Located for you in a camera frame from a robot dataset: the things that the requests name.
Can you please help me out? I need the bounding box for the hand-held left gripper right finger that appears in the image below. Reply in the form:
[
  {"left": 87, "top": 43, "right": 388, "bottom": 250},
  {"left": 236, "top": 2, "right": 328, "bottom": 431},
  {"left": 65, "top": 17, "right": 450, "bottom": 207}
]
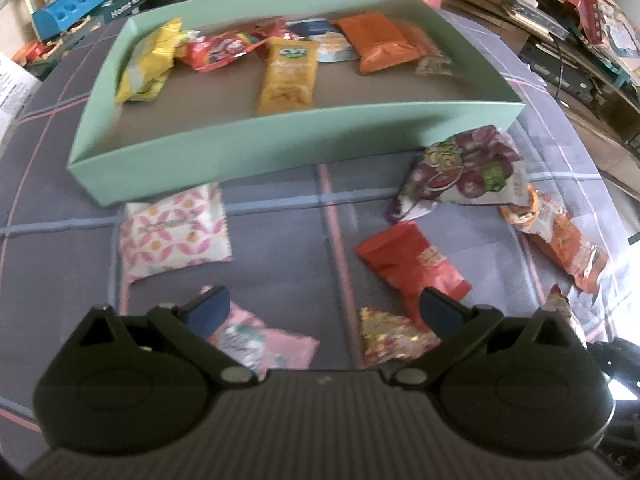
[{"left": 390, "top": 287, "right": 577, "bottom": 388}]

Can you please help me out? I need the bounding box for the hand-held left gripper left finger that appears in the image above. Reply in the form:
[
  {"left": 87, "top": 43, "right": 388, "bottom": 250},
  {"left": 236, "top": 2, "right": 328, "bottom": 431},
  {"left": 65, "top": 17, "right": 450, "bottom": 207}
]
[{"left": 79, "top": 285, "right": 259, "bottom": 388}]

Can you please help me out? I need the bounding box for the red gold small packet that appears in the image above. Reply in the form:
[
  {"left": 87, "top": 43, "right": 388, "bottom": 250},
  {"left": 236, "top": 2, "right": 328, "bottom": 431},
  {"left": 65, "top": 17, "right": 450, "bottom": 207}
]
[{"left": 359, "top": 306, "right": 442, "bottom": 370}]

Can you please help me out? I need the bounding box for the pink snack packet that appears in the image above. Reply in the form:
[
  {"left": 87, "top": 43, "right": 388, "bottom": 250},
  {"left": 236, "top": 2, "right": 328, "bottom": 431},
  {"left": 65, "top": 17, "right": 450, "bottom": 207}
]
[{"left": 200, "top": 284, "right": 322, "bottom": 382}]

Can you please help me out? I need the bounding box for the white pink patterned packet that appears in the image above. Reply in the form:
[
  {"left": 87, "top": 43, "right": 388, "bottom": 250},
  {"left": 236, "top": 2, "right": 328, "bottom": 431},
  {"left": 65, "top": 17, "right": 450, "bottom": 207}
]
[{"left": 118, "top": 181, "right": 235, "bottom": 285}]

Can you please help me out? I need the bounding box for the orange and white noodle snack packet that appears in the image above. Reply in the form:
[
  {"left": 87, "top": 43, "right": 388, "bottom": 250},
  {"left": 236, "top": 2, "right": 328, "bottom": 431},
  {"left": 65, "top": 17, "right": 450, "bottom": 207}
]
[{"left": 499, "top": 185, "right": 610, "bottom": 295}]

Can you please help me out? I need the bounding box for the purple grape gummy packet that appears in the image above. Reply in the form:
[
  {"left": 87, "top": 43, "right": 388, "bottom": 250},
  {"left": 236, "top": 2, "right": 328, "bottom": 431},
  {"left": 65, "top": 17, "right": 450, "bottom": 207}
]
[{"left": 384, "top": 126, "right": 532, "bottom": 224}]

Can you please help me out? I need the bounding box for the mint green cardboard box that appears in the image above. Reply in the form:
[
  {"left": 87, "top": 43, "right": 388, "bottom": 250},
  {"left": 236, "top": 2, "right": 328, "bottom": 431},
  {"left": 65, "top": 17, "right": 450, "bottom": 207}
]
[{"left": 67, "top": 0, "right": 526, "bottom": 207}]

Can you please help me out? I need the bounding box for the yellow cracker bar packet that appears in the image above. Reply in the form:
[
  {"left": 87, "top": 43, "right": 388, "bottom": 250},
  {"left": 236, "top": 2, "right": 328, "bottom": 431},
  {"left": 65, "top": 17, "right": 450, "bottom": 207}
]
[{"left": 256, "top": 39, "right": 320, "bottom": 117}]

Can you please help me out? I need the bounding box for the clear cake bar packet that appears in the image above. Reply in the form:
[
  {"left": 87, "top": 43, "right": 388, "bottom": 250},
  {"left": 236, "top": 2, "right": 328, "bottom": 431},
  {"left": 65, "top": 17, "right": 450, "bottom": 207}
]
[{"left": 399, "top": 22, "right": 457, "bottom": 80}]

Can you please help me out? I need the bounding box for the yellow gold snack packet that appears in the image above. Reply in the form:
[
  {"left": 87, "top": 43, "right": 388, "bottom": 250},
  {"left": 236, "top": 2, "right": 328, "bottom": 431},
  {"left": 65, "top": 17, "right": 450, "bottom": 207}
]
[{"left": 114, "top": 18, "right": 185, "bottom": 105}]

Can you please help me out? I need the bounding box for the red colourful candy packet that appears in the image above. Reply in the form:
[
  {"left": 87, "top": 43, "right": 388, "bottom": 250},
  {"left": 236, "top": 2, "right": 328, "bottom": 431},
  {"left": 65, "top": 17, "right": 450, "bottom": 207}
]
[{"left": 176, "top": 29, "right": 267, "bottom": 73}]

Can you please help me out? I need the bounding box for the plain orange snack packet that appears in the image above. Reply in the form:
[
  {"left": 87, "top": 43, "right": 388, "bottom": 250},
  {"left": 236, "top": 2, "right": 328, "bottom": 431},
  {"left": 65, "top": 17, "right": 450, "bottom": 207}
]
[{"left": 331, "top": 11, "right": 422, "bottom": 75}]

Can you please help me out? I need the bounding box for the small red snack packet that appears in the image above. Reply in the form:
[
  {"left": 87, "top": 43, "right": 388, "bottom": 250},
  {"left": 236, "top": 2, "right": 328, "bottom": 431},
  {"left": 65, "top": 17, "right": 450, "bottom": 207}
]
[{"left": 251, "top": 16, "right": 287, "bottom": 42}]

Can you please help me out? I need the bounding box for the blue and white biscuit packet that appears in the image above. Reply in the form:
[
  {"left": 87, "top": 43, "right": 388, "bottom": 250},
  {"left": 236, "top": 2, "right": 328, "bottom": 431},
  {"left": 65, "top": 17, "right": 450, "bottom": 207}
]
[{"left": 286, "top": 19, "right": 357, "bottom": 64}]

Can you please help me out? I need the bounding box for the plaid blue grey blanket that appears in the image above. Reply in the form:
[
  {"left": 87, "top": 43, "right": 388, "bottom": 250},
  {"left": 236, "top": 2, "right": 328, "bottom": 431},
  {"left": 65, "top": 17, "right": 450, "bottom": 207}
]
[{"left": 0, "top": 5, "right": 640, "bottom": 443}]

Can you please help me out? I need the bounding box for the wooden shelf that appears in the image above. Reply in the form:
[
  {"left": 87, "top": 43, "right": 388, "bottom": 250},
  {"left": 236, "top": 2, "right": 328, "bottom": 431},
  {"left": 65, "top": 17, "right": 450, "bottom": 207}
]
[{"left": 445, "top": 0, "right": 640, "bottom": 196}]

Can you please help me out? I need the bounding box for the white printed instruction poster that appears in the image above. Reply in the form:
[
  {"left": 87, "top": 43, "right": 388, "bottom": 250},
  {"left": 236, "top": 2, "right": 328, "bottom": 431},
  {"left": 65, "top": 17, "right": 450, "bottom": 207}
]
[{"left": 0, "top": 51, "right": 44, "bottom": 133}]

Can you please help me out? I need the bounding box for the green toy kitchen box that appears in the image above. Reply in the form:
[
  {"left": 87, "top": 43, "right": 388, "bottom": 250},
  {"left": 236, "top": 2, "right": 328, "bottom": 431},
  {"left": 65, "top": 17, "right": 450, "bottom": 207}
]
[{"left": 24, "top": 0, "right": 162, "bottom": 82}]

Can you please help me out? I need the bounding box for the stack of picture books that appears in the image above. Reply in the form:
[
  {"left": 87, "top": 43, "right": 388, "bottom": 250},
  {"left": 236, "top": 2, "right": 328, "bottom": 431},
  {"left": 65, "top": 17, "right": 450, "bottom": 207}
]
[{"left": 575, "top": 0, "right": 640, "bottom": 86}]

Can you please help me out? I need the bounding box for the black cable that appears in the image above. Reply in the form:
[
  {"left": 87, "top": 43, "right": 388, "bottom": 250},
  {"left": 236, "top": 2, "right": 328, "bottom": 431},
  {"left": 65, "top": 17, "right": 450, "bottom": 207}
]
[{"left": 549, "top": 34, "right": 568, "bottom": 102}]

